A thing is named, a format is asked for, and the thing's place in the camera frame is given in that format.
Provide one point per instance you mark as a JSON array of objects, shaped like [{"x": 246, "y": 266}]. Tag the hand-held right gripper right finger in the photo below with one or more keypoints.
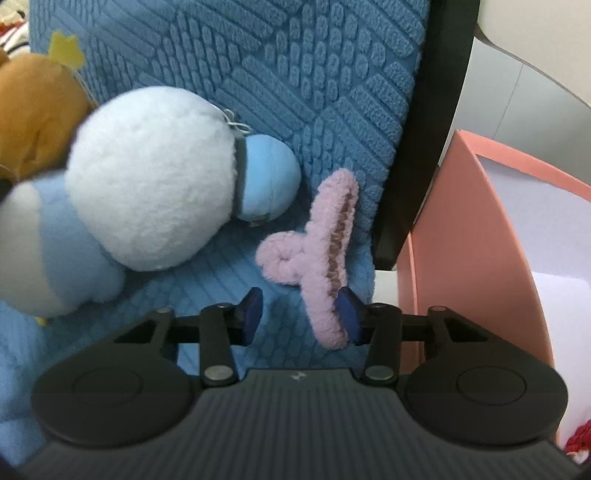
[{"x": 347, "y": 317}]

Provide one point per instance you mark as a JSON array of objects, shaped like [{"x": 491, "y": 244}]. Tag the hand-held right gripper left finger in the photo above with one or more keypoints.
[{"x": 249, "y": 314}]

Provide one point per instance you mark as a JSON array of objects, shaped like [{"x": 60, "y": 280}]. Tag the pink fluffy hair claw clip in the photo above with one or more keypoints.
[{"x": 323, "y": 258}]

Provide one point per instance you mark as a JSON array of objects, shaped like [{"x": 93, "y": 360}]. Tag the pink storage box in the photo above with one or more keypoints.
[{"x": 489, "y": 258}]

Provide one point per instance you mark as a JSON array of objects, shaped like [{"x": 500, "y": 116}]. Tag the blue and white plush toy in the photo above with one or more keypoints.
[{"x": 138, "y": 184}]

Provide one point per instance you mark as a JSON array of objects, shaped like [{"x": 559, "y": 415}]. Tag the blue textured blanket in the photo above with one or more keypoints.
[{"x": 277, "y": 115}]

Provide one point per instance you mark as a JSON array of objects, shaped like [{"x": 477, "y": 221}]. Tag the red and white knitted item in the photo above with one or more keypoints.
[{"x": 579, "y": 441}]

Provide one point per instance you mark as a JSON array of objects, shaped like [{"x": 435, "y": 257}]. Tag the brown plush toy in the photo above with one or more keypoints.
[{"x": 32, "y": 115}]

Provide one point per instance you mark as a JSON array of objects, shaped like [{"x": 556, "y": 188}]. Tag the striped red and white cloth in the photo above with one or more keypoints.
[{"x": 11, "y": 27}]

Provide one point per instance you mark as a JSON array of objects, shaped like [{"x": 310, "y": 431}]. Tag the black chair frame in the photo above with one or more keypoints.
[{"x": 422, "y": 129}]

